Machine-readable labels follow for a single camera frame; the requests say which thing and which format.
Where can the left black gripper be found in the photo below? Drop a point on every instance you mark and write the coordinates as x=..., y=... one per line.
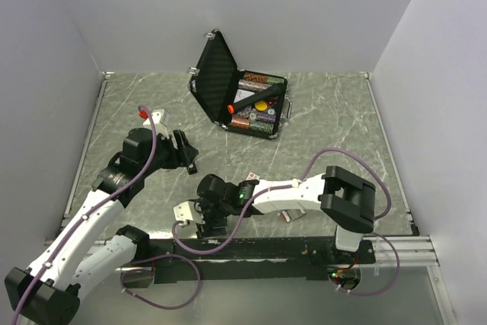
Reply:
x=178, y=157

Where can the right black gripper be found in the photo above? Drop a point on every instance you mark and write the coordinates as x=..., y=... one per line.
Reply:
x=208, y=229

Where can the striped staple strip pack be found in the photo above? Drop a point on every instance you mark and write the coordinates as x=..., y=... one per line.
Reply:
x=292, y=214

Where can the black stapler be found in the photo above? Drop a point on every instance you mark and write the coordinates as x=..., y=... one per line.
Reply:
x=192, y=169

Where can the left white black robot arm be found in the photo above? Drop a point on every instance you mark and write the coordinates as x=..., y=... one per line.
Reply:
x=51, y=289

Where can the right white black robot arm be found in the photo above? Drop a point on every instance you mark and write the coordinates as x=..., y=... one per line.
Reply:
x=343, y=196

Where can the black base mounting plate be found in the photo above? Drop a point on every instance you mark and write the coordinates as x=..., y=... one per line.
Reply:
x=250, y=258

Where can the black poker chip case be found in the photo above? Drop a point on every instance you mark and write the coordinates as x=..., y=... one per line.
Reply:
x=217, y=81

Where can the yellow poker chip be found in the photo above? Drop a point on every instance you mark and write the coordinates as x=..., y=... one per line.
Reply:
x=261, y=105

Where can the black marker orange cap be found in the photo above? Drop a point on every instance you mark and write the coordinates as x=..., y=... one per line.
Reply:
x=274, y=90

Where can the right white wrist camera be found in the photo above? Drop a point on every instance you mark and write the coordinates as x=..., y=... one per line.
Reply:
x=187, y=212

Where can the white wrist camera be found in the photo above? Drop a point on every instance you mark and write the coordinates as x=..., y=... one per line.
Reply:
x=160, y=118
x=187, y=212

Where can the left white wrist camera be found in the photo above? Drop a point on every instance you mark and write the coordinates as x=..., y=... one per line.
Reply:
x=160, y=118

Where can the aluminium rail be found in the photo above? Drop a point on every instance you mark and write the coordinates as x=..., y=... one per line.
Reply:
x=411, y=251

